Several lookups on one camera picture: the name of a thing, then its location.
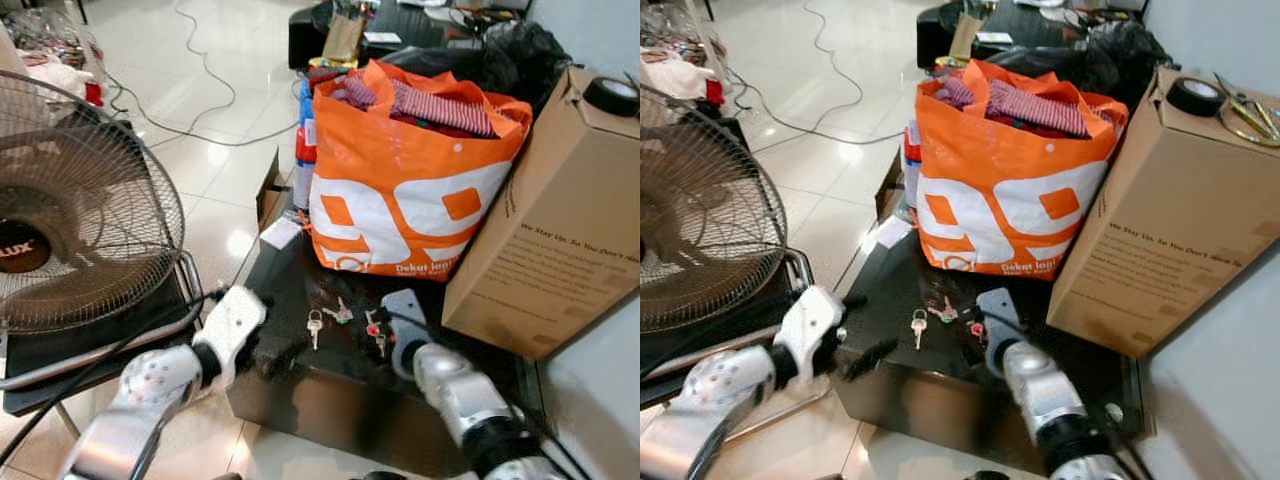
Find black low table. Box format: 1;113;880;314
225;225;547;479
832;225;1147;477

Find small white box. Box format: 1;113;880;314
868;215;911;249
260;218;303;251

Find small brown cardboard box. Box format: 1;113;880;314
875;150;906;217
255;150;291;231

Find orange and white shopping bag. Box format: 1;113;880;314
308;60;534;283
914;60;1129;280

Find blue and red bottle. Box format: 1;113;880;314
903;118;923;209
293;78;319;211

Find tall brown cardboard box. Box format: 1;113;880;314
1045;65;1280;359
442;65;641;362

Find red white striped cloth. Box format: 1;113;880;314
985;78;1093;140
385;80;499;140

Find purple striped cloth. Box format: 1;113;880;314
935;75;980;109
335;75;382;111

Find brown paper bag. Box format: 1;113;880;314
322;10;368;67
948;12;991;64

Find black tape roll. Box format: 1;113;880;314
1167;77;1227;119
583;76;641;119

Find black garbage bag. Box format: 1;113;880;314
985;20;1173;101
385;20;573;111

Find clear plastic bag pile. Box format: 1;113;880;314
0;10;106;106
640;0;726;101

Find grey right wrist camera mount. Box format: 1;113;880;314
382;289;433;379
977;287;1023;376

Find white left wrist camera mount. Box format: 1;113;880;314
775;285;847;387
203;285;269;386

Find black chair with metal frame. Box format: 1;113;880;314
640;248;817;413
0;250;207;441

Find wire grill floor fan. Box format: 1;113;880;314
640;85;787;334
0;70;187;336

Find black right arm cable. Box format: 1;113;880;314
500;398;593;480

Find gold handled scissors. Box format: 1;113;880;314
1213;72;1280;149

